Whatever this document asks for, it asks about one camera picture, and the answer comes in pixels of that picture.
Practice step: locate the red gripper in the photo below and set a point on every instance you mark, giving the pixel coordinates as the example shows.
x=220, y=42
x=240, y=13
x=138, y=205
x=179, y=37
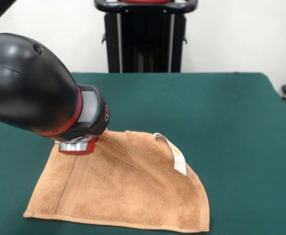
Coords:
x=90, y=148

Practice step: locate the tan terry towel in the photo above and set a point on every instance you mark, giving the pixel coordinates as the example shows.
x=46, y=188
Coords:
x=123, y=186

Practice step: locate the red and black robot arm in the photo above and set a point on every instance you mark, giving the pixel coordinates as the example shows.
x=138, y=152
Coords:
x=30, y=85

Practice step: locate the dark green table cloth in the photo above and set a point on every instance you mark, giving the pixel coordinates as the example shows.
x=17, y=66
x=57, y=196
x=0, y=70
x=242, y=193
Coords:
x=231, y=122

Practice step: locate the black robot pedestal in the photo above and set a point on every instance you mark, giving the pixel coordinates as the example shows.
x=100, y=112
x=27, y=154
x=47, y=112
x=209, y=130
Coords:
x=145, y=44

